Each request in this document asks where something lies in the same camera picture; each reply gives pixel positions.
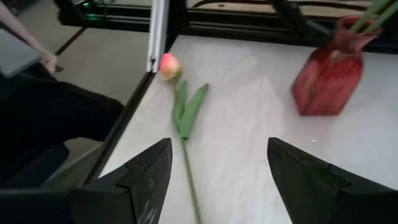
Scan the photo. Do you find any person's hand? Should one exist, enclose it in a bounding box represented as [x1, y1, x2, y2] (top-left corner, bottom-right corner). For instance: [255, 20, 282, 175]
[40, 49, 59, 75]

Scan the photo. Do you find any person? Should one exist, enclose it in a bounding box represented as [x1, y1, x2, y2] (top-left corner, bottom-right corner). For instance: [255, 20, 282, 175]
[0, 63, 126, 189]

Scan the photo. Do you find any peach pink artificial tulip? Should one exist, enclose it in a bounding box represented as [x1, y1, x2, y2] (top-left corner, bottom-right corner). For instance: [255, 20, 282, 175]
[159, 52, 210, 224]

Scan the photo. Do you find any person's forearm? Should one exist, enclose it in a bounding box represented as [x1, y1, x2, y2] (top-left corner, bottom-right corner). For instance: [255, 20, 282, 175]
[0, 1, 47, 58]

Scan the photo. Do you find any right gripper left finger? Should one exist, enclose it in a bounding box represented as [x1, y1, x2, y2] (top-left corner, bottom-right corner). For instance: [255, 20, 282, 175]
[0, 138, 174, 224]

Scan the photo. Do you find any red glass vase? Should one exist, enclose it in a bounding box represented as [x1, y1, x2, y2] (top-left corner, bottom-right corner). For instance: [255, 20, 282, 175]
[290, 15, 382, 117]

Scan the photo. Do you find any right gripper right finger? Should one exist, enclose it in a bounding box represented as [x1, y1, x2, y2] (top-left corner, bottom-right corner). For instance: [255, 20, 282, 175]
[267, 137, 398, 224]

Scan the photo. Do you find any black aluminium table frame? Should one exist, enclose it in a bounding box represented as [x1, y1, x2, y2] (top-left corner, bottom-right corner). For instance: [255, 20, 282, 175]
[58, 0, 398, 187]

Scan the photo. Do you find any grey flat device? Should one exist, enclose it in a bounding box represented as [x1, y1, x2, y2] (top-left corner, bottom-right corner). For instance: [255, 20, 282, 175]
[0, 28, 43, 79]

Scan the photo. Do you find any long green stem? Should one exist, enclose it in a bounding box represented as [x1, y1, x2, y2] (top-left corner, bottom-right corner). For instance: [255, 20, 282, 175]
[350, 0, 392, 33]

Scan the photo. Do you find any silver aluminium bar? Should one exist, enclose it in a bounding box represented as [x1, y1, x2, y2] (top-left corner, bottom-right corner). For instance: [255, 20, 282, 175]
[146, 0, 171, 74]

